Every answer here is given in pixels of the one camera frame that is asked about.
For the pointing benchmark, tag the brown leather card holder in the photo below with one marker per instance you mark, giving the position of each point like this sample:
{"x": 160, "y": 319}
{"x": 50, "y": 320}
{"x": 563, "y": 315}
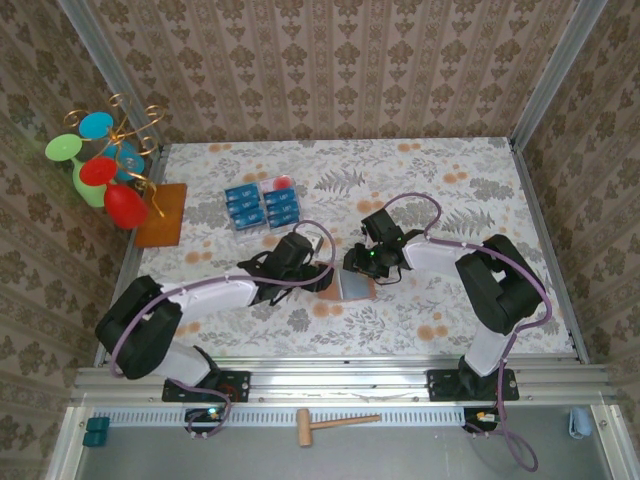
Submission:
{"x": 357, "y": 285}

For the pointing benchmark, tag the clear acrylic card rack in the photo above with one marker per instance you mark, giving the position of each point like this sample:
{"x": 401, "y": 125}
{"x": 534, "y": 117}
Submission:
{"x": 250, "y": 235}

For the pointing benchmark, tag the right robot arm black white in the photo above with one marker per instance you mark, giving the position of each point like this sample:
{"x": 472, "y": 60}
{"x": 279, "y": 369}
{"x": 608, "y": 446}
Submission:
{"x": 495, "y": 295}

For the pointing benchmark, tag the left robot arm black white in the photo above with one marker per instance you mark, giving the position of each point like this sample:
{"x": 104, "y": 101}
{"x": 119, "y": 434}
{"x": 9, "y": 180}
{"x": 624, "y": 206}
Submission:
{"x": 145, "y": 325}

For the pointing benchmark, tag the white card with red circle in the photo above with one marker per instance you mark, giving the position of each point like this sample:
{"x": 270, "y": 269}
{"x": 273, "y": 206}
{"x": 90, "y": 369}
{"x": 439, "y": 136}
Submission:
{"x": 278, "y": 183}

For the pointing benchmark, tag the orange wooden stand base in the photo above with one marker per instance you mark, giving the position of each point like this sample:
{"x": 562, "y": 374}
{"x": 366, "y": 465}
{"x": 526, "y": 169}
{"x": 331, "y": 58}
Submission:
{"x": 167, "y": 220}

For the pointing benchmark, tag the wooden mallet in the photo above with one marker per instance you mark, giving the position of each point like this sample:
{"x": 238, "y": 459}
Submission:
{"x": 305, "y": 430}

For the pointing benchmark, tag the small circuit board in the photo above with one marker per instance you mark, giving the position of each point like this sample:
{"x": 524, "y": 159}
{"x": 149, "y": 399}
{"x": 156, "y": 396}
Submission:
{"x": 210, "y": 414}
{"x": 481, "y": 416}

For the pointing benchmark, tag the red plastic wine glass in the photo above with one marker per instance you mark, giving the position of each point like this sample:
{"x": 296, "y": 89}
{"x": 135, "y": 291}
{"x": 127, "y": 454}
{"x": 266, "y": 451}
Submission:
{"x": 125, "y": 205}

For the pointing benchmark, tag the blue plastic wine glass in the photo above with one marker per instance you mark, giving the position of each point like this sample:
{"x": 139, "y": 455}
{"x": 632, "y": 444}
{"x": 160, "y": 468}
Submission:
{"x": 97, "y": 125}

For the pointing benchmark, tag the green plastic wine glass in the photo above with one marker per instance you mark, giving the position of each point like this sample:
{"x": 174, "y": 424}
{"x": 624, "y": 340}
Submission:
{"x": 62, "y": 147}

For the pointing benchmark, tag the teal block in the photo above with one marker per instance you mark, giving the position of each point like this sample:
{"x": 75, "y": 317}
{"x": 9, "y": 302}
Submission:
{"x": 97, "y": 424}
{"x": 94, "y": 439}

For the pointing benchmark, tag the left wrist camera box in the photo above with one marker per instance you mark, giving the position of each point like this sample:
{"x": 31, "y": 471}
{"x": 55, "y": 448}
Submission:
{"x": 316, "y": 244}

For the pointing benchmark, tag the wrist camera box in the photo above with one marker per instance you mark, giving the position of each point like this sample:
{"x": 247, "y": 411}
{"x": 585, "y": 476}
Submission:
{"x": 365, "y": 232}
{"x": 316, "y": 244}

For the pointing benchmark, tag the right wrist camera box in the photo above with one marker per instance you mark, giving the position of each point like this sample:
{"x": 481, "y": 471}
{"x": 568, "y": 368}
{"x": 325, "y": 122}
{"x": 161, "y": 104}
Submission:
{"x": 365, "y": 232}

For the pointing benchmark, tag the aluminium mounting rail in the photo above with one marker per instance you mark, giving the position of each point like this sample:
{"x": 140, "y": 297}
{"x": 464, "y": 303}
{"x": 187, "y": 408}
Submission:
{"x": 325, "y": 380}

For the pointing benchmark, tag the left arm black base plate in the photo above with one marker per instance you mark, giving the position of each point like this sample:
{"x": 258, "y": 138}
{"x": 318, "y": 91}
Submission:
{"x": 235, "y": 387}

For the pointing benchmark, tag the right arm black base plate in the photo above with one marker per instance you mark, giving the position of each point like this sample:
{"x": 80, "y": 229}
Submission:
{"x": 445, "y": 386}

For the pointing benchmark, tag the aluminium table side rail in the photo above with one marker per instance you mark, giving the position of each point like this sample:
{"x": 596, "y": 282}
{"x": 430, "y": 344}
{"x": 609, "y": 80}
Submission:
{"x": 533, "y": 200}
{"x": 155, "y": 167}

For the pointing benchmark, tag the aluminium frame post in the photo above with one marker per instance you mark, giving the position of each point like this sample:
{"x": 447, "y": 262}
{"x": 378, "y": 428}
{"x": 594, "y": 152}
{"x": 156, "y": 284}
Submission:
{"x": 569, "y": 50}
{"x": 92, "y": 45}

